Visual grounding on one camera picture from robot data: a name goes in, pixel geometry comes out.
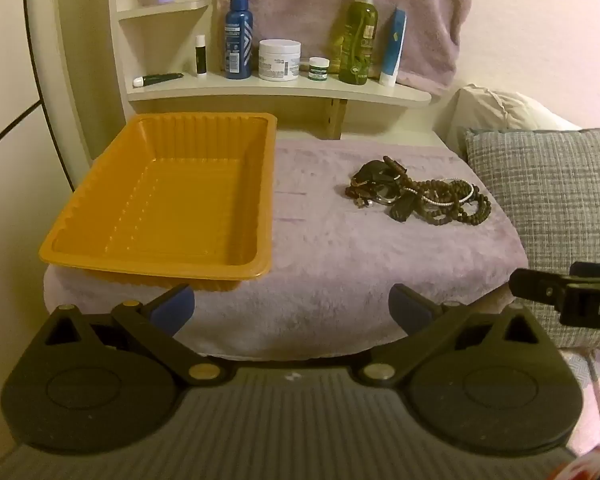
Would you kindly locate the pink hanging towel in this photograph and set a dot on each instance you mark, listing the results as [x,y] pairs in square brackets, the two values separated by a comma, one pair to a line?
[305,0]

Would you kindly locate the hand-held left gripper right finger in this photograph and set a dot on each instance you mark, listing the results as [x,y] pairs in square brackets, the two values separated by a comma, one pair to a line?
[407,307]

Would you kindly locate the small green-label jar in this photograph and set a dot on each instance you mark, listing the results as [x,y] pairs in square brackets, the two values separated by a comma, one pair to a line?
[319,70]

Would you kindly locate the grey checkered pillow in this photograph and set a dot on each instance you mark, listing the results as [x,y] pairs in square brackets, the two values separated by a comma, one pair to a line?
[555,195]

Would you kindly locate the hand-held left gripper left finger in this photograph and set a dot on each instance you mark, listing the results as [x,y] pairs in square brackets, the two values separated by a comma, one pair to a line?
[172,306]

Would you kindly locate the white cream jar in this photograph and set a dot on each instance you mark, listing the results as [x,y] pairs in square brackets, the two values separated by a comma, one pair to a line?
[279,60]

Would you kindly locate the lip balm stick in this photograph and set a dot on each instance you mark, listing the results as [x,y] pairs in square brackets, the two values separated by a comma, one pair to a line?
[200,57]

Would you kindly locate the green spray bottle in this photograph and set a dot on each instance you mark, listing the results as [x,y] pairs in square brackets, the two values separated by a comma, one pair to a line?
[357,40]

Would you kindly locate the blue spray bottle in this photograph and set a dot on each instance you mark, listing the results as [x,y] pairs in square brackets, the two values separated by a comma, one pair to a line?
[239,35]

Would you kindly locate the black cuff band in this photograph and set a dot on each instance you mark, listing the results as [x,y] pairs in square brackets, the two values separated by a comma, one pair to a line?
[375,174]

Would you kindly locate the lilac fuzzy blanket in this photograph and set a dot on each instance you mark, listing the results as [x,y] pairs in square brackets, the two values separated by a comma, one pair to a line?
[320,260]

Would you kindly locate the blue and white tube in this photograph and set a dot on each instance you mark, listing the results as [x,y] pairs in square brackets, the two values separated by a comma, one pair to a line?
[392,50]

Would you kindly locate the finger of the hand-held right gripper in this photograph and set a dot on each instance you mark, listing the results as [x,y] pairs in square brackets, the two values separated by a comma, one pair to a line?
[530,285]

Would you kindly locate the white corner shelf unit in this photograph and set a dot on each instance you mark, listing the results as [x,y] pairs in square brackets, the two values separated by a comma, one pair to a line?
[280,91]

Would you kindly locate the black wristwatch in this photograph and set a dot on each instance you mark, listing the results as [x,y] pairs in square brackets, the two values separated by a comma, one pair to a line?
[402,208]

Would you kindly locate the orange plastic tray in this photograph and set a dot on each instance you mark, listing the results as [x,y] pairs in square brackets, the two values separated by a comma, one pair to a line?
[180,200]

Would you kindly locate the dark green tube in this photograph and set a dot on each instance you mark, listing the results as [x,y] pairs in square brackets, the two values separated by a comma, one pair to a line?
[160,79]

